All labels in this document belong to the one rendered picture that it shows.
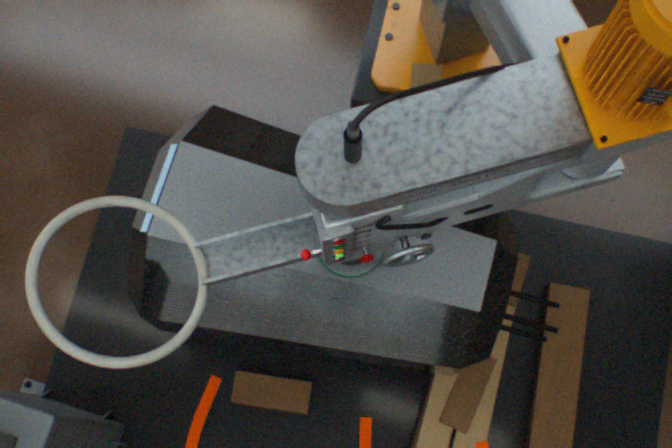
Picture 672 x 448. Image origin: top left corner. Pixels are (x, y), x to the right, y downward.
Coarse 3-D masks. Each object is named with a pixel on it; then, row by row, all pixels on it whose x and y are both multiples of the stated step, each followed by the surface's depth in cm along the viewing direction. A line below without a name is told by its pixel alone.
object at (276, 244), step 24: (312, 216) 248; (216, 240) 245; (240, 240) 250; (264, 240) 250; (288, 240) 250; (312, 240) 250; (216, 264) 248; (240, 264) 248; (264, 264) 243; (288, 264) 248
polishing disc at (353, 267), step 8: (320, 240) 270; (320, 256) 269; (376, 256) 268; (336, 264) 268; (344, 264) 268; (352, 264) 268; (360, 264) 268; (368, 264) 268; (376, 264) 268; (336, 272) 268; (344, 272) 267; (352, 272) 267; (360, 272) 267
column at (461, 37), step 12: (420, 12) 295; (432, 12) 279; (432, 24) 284; (444, 24) 269; (456, 24) 270; (468, 24) 273; (432, 36) 288; (444, 36) 276; (456, 36) 278; (468, 36) 281; (480, 36) 284; (432, 48) 293; (444, 48) 284; (456, 48) 287; (468, 48) 290; (480, 48) 293; (444, 60) 294
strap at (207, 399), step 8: (216, 376) 344; (208, 384) 344; (216, 384) 344; (208, 392) 343; (216, 392) 343; (208, 400) 342; (200, 408) 341; (208, 408) 341; (200, 416) 340; (192, 424) 340; (200, 424) 340; (360, 424) 339; (368, 424) 339; (192, 432) 339; (200, 432) 339; (360, 432) 338; (368, 432) 338; (192, 440) 338; (360, 440) 338; (368, 440) 338
